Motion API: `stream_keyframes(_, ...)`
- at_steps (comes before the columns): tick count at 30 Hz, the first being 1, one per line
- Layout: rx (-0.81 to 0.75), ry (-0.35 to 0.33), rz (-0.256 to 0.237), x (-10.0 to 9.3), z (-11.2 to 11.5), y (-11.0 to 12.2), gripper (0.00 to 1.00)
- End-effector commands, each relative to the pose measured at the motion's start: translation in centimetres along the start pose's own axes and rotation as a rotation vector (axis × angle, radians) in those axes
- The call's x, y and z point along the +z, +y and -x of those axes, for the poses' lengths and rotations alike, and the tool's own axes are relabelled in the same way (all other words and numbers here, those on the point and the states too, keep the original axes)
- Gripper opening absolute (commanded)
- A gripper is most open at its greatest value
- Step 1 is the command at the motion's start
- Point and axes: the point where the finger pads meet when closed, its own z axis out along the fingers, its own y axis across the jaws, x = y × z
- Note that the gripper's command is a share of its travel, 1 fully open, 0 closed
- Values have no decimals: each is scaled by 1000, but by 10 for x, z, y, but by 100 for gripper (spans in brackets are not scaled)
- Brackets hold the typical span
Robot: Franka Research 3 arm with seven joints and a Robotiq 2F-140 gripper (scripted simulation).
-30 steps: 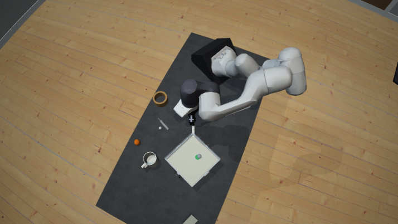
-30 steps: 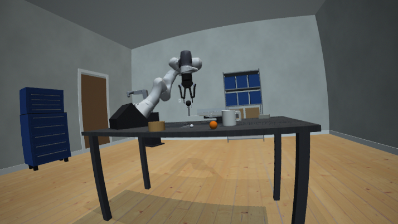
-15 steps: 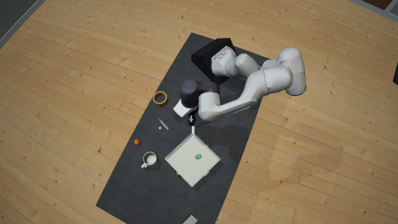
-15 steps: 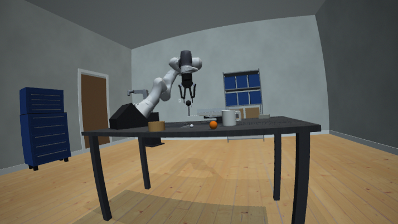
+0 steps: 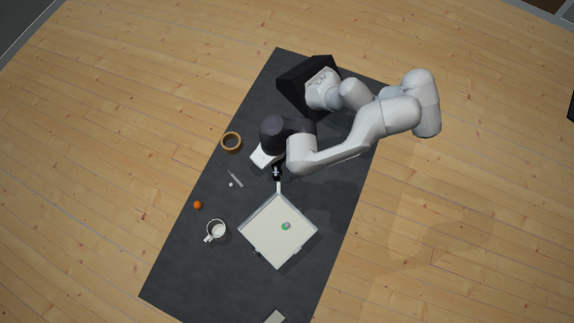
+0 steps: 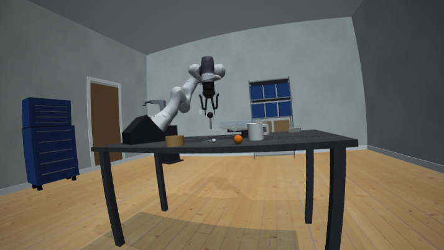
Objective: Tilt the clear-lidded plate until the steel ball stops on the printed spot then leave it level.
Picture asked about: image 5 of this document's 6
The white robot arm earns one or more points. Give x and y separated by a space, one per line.
401 112

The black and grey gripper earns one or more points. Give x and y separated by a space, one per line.
276 166

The white mug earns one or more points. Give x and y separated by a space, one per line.
215 228

